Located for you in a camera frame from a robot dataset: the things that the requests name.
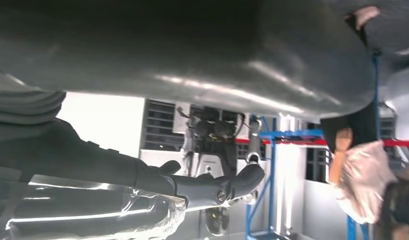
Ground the blue metal shelf rack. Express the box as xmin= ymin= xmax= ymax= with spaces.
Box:
xmin=245 ymin=49 xmax=382 ymax=240

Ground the black humanoid robot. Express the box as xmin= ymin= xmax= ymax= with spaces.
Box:
xmin=176 ymin=105 xmax=267 ymax=237

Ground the red barrier belt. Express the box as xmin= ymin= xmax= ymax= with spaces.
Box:
xmin=235 ymin=137 xmax=409 ymax=148

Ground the person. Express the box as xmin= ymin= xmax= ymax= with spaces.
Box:
xmin=320 ymin=5 xmax=409 ymax=240

